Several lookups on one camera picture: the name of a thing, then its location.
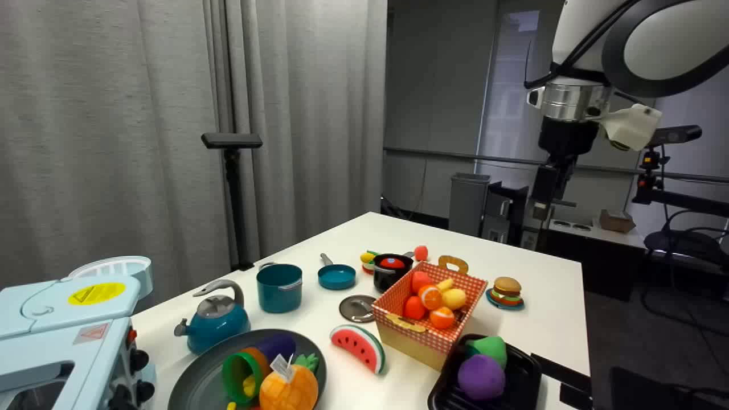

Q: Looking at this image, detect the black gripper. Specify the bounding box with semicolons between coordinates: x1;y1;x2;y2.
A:
530;118;602;205

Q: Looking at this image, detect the watermelon slice toy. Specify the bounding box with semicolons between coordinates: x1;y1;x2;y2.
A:
328;323;388;376

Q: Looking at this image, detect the toy burger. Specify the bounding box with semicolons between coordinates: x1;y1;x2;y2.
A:
485;275;526;311

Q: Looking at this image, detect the yellow toy lemon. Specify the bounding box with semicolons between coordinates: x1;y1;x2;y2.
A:
441;285;470;311

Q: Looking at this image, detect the red orange toy peach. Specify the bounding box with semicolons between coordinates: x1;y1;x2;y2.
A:
407;269;438;297

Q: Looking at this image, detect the orange slice toy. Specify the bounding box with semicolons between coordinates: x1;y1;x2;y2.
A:
417;283;446;311

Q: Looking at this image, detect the orange round toy fruit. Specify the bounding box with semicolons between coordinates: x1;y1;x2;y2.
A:
429;306;460;332

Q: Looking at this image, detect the red round toy fruit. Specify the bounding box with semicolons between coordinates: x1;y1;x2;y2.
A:
402;294;429;323

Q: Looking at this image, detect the yellow green vegetable toy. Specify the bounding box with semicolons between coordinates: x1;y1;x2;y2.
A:
358;249;380;275

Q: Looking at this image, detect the red checkered cardboard basket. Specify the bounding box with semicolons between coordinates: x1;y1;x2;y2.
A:
370;252;489;373

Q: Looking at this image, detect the teal toy pot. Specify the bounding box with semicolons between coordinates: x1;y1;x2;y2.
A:
255;259;306;317

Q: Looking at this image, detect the purple toy eggplant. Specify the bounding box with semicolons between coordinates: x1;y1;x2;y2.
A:
257;332;302;361

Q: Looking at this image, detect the teal toy kettle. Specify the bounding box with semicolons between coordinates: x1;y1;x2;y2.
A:
172;278;253;358

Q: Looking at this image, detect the green toy cup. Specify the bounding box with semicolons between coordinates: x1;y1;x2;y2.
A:
221;347;270;407

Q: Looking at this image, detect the light blue toy oven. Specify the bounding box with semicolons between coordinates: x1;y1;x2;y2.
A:
0;254;158;410

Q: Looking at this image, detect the brown cardboard box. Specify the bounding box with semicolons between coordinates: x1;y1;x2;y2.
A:
599;208;638;235

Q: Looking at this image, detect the grey metal cabinet box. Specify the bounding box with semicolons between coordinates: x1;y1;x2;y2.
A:
448;171;492;236

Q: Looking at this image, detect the black grill tray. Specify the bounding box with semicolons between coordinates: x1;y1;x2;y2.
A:
427;332;544;410

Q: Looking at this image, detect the purple plush fruit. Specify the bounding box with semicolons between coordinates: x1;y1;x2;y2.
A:
456;352;508;404

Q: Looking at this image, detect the grey round pot lid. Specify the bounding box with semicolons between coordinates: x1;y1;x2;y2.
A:
337;294;380;326

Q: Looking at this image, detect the dark small bowl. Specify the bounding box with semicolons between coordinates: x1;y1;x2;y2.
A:
317;251;361;291

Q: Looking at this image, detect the orange plush pineapple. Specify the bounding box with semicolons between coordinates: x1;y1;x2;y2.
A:
257;350;321;410

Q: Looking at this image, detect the grey curtain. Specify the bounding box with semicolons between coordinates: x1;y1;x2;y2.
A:
0;0;389;306

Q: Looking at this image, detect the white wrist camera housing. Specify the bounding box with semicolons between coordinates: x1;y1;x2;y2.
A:
599;102;665;153

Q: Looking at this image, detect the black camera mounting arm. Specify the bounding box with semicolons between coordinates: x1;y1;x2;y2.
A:
631;144;729;220

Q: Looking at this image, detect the black stereo camera bar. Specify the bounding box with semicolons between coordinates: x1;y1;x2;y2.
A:
648;123;704;148
201;133;265;150

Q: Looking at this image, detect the black metal bracket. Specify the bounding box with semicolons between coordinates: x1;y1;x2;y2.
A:
530;350;597;410

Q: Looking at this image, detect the black camera stand pole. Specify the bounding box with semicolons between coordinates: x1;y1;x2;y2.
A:
221;145;257;273

